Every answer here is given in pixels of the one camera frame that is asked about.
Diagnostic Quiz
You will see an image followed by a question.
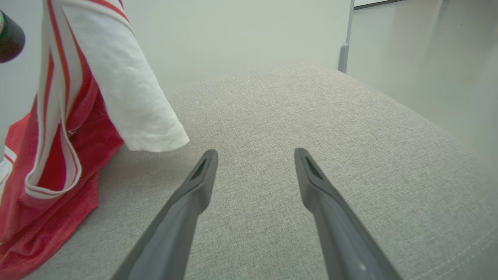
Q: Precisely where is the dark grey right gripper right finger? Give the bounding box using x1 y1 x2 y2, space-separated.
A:
295 148 402 280

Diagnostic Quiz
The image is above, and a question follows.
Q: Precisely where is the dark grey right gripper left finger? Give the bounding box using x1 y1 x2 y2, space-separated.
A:
112 149 218 280

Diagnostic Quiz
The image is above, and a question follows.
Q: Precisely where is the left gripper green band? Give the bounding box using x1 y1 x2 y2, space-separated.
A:
0 10 26 64

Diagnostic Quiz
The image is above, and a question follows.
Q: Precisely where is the red jersey with white sleeves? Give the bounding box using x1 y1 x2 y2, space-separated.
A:
0 0 190 280

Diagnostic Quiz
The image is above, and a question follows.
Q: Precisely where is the grey metal post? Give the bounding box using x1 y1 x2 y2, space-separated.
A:
338 0 355 74

